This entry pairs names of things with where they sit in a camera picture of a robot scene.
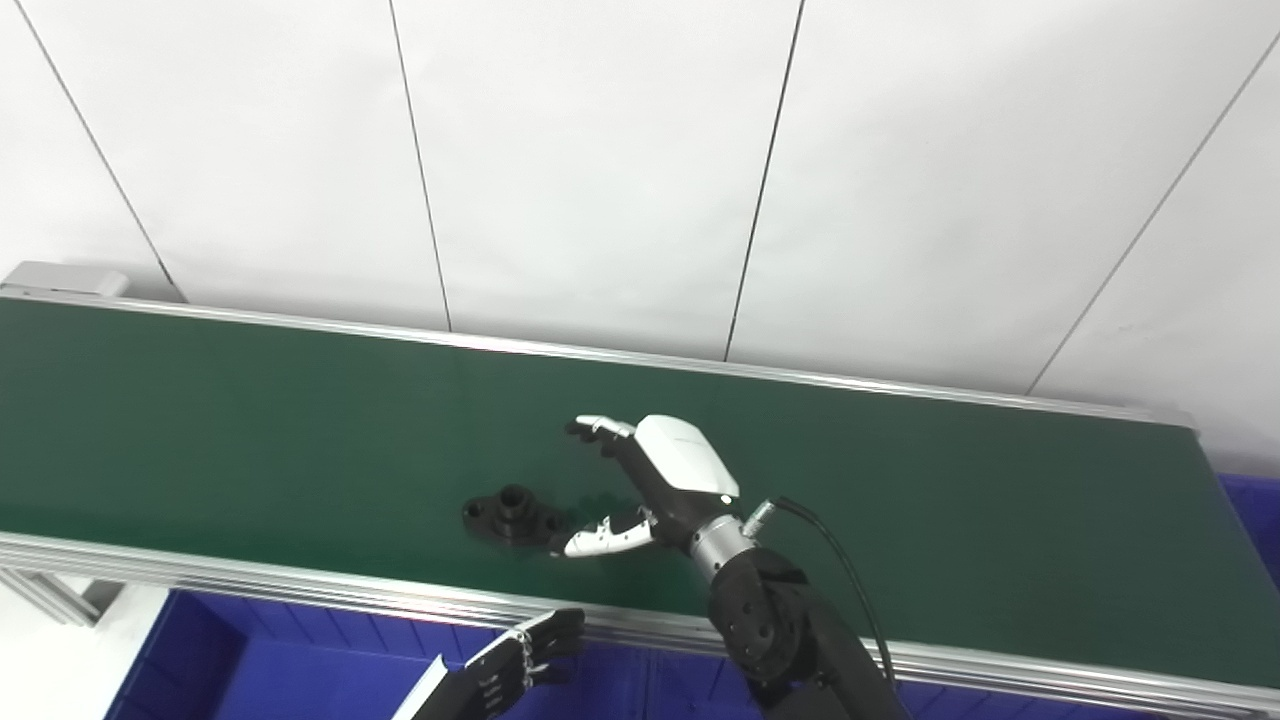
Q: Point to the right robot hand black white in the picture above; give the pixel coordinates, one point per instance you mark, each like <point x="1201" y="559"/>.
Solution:
<point x="675" y="465"/>

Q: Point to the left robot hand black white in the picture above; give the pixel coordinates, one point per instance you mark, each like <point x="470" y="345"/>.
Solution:
<point x="490" y="680"/>

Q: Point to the black flanged machine part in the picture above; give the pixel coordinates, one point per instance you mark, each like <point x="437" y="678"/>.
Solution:
<point x="510" y="515"/>

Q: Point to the green conveyor belt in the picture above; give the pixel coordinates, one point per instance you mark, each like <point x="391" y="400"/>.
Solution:
<point x="300" y="586"/>
<point x="300" y="430"/>

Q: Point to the aluminium conveyor support leg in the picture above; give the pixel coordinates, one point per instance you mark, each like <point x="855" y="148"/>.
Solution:
<point x="55" y="595"/>

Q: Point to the grey conveyor end housing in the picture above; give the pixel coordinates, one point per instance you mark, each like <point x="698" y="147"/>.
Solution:
<point x="60" y="279"/>

